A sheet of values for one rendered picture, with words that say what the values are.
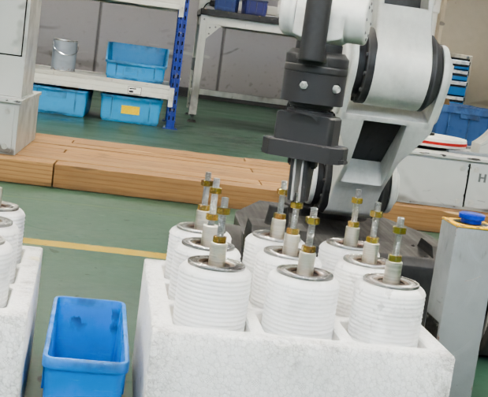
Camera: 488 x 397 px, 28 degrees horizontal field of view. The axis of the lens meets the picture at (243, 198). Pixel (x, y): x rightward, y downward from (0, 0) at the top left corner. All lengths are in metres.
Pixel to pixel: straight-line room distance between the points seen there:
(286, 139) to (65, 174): 1.98
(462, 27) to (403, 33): 5.97
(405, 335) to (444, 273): 0.25
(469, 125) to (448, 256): 4.43
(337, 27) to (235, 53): 8.36
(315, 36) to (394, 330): 0.40
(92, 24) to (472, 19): 3.74
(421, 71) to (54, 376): 0.89
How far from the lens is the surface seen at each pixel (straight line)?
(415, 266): 1.88
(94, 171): 3.29
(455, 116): 5.91
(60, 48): 6.11
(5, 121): 3.38
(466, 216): 1.54
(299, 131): 1.37
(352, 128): 1.88
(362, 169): 2.03
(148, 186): 3.29
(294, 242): 1.41
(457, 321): 1.56
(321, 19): 1.33
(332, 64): 1.35
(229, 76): 9.71
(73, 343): 1.57
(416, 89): 1.82
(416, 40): 1.84
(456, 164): 3.51
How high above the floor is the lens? 0.53
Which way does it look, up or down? 9 degrees down
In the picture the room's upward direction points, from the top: 8 degrees clockwise
